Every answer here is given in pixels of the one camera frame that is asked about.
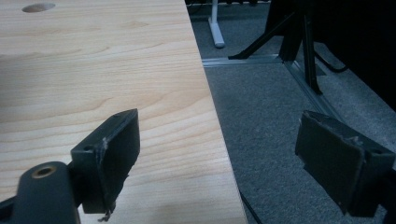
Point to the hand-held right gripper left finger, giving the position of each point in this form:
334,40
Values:
115,155

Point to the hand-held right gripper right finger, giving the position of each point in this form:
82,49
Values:
336,155

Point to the dark curtain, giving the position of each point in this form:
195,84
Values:
358,40

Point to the black metal stand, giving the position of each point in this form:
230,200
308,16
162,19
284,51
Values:
295,40

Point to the white table leg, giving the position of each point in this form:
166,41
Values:
215,26

